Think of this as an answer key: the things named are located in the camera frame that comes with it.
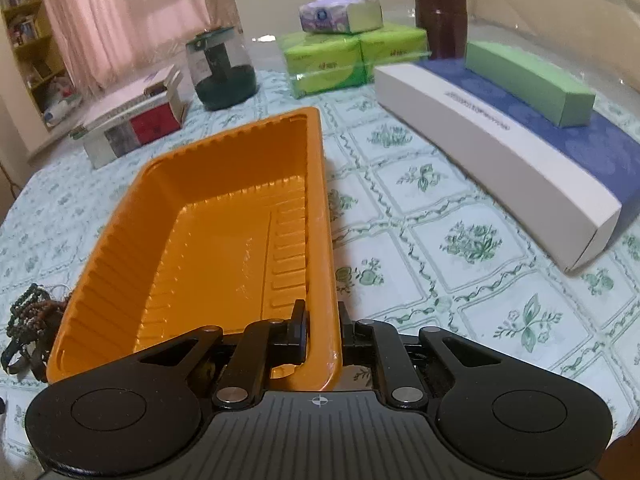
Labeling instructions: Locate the pink curtain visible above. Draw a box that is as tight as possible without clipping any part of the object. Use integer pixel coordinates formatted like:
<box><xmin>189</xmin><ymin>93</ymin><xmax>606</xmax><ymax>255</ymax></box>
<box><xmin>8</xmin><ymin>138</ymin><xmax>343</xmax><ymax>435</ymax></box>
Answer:
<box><xmin>43</xmin><ymin>0</ymin><xmax>241</xmax><ymax>94</ymax></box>

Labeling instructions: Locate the yellow bookshelf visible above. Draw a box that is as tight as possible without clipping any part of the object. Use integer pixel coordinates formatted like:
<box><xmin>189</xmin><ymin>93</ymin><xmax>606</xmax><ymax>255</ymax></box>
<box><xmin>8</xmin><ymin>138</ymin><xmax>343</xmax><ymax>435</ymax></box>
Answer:
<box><xmin>1</xmin><ymin>0</ymin><xmax>81</xmax><ymax>130</ymax></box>

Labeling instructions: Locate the clear jar dark green base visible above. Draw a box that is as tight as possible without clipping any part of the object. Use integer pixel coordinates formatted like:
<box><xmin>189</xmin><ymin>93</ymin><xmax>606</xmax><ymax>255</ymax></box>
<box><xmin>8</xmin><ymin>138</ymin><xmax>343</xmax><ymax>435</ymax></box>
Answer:
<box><xmin>186</xmin><ymin>26</ymin><xmax>258</xmax><ymax>112</ymax></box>

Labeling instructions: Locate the white red book box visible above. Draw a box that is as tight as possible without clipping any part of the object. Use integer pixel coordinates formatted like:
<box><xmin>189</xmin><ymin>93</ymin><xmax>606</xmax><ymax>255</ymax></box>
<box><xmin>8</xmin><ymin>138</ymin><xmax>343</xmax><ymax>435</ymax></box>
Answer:
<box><xmin>81</xmin><ymin>91</ymin><xmax>186</xmax><ymax>169</ymax></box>

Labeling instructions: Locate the long light green box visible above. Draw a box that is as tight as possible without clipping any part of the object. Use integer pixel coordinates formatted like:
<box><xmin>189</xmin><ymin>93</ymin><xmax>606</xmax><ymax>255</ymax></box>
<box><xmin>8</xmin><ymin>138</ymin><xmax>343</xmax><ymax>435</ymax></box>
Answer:
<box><xmin>464</xmin><ymin>41</ymin><xmax>596</xmax><ymax>128</ymax></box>

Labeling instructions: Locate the green tissue pack right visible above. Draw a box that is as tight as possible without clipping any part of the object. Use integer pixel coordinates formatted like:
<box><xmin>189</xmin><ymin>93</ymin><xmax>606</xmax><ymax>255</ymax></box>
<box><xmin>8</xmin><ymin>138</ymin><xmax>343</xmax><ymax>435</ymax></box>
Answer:
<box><xmin>359</xmin><ymin>23</ymin><xmax>428</xmax><ymax>82</ymax></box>

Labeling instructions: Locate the green tissue pack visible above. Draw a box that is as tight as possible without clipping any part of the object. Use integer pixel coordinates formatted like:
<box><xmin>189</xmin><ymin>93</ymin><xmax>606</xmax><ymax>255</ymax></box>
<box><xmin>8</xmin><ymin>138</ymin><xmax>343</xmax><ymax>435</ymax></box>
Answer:
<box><xmin>277</xmin><ymin>32</ymin><xmax>367</xmax><ymax>99</ymax></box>
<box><xmin>359</xmin><ymin>23</ymin><xmax>428</xmax><ymax>82</ymax></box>

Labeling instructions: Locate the green tissue pack left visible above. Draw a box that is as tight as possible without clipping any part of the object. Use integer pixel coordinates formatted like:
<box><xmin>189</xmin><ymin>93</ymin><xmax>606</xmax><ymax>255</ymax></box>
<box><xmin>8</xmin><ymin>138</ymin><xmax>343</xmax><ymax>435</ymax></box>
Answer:
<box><xmin>277</xmin><ymin>32</ymin><xmax>367</xmax><ymax>99</ymax></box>

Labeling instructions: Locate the dark bead bracelets pile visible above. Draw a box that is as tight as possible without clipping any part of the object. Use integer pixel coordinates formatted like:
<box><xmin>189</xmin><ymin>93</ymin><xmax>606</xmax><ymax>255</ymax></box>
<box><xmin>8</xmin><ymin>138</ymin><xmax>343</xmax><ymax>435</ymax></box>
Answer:
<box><xmin>0</xmin><ymin>282</ymin><xmax>74</xmax><ymax>384</ymax></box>

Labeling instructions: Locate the long white blue box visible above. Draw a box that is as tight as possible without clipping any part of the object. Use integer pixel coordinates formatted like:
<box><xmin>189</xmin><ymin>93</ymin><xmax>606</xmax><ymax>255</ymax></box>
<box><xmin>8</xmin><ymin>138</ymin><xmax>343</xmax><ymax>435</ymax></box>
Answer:
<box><xmin>374</xmin><ymin>60</ymin><xmax>639</xmax><ymax>272</ymax></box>

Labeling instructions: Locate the dark brown cylindrical canister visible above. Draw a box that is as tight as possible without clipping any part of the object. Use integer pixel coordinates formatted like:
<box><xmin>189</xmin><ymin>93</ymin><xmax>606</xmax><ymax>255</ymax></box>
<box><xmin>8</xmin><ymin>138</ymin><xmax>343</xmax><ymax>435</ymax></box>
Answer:
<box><xmin>414</xmin><ymin>0</ymin><xmax>469</xmax><ymax>60</ymax></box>

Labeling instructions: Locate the purple white tissue pack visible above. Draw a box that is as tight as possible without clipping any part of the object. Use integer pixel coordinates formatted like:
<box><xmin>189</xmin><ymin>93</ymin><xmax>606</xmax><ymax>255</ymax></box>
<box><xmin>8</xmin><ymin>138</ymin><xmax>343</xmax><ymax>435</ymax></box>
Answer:
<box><xmin>298</xmin><ymin>0</ymin><xmax>383</xmax><ymax>35</ymax></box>

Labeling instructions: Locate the stack of books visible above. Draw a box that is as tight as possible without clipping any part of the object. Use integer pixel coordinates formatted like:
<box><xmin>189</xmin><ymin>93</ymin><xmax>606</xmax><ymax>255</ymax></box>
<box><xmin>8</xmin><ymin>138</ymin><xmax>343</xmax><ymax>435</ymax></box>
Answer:
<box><xmin>70</xmin><ymin>64</ymin><xmax>182</xmax><ymax>140</ymax></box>

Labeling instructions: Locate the floral green white tablecloth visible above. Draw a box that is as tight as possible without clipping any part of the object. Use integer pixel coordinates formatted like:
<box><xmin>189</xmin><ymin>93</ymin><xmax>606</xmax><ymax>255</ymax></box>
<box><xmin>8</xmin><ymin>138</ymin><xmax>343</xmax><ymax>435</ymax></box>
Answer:
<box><xmin>1</xmin><ymin>72</ymin><xmax>639</xmax><ymax>448</ymax></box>

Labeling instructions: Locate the orange plastic tray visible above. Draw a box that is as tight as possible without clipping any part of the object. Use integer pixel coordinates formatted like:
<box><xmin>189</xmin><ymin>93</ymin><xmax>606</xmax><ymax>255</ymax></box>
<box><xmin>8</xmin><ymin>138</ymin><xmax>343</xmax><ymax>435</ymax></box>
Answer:
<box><xmin>47</xmin><ymin>107</ymin><xmax>342</xmax><ymax>391</ymax></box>

